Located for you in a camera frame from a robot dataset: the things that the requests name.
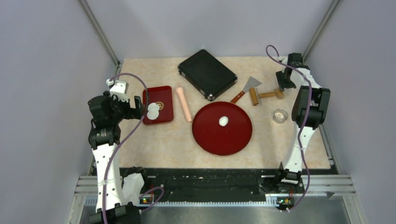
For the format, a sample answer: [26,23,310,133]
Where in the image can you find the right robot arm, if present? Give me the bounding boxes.
[274,53,331,192]

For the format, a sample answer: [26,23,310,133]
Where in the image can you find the wooden double-ended roller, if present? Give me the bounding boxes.
[249,87,284,106]

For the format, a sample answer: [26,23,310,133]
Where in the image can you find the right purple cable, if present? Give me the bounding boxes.
[265,44,313,212]

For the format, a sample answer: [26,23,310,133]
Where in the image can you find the round red tray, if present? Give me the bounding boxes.
[192,101,253,156]

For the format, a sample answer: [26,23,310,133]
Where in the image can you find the clear glass cup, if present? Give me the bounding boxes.
[273,109,288,124]

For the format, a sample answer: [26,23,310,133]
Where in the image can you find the red rectangular tray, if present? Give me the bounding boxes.
[143,86,174,126]

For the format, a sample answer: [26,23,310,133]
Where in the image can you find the white dough ball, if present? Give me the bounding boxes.
[219,116,229,127]

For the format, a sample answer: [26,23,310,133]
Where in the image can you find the pink plastic cylinder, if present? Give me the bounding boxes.
[176,87,192,123]

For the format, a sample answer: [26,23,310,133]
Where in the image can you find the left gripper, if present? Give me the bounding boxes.
[104,90,144,123]

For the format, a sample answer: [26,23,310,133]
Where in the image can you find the lower white dumpling wrapper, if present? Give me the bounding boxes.
[147,110,159,120]

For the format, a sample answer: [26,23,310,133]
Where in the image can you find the black case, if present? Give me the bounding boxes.
[177,49,238,101]

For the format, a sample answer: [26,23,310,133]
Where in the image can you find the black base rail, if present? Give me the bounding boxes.
[113,167,332,203]

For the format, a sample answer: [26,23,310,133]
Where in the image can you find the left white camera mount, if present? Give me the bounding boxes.
[106,79,129,102]

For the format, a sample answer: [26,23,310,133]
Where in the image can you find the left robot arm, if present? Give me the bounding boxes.
[88,91,150,224]

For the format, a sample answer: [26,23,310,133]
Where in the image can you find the metal scraper wooden handle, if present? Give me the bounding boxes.
[230,76,262,104]

